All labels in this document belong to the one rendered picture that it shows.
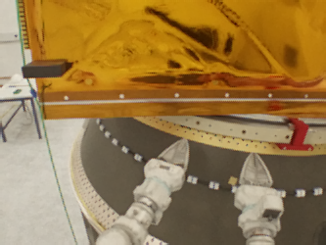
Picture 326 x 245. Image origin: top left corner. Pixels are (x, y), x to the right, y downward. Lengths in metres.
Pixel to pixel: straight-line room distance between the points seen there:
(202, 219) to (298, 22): 0.71
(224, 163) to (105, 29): 0.57
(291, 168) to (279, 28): 0.48
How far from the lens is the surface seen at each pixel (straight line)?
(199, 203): 0.85
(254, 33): 0.62
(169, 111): 0.65
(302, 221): 0.97
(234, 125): 0.74
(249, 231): 0.51
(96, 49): 0.55
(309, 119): 0.86
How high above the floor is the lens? 2.02
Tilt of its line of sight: 26 degrees down
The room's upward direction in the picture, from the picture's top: 3 degrees clockwise
